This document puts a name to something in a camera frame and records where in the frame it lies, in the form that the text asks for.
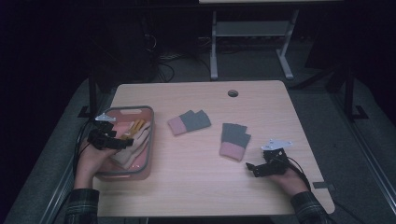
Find grey and pink fingerless glove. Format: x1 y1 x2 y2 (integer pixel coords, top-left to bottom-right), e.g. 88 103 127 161
219 122 252 162
167 109 212 136

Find black metal stand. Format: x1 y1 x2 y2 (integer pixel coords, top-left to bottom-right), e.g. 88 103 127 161
340 66 370 123
77 69 101 119

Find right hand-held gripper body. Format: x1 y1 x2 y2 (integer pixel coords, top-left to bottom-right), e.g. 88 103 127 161
261 138 293 176

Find black floor cables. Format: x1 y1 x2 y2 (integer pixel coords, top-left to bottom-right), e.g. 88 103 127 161
141 32 213 83

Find white metal table frame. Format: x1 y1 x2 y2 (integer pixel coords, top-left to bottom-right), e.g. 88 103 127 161
199 0 344 81

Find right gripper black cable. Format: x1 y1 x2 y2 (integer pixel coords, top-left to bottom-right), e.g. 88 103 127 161
285 156 368 224

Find aluminium rail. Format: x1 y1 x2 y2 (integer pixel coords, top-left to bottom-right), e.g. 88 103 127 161
329 90 396 216
39 91 117 224

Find person's right hand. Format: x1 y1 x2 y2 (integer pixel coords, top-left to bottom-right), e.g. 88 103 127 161
269 169 309 197

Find grey tape strip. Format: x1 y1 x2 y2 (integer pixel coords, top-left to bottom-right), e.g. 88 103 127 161
312 181 336 191

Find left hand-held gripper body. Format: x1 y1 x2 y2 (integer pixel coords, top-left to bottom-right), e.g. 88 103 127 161
87 113 121 150

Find person's left hand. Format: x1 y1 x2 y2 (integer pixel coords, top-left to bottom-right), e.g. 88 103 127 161
74 139 118 189

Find pink basket with grey rim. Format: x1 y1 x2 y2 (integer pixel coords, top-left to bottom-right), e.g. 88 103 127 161
92 105 155 182

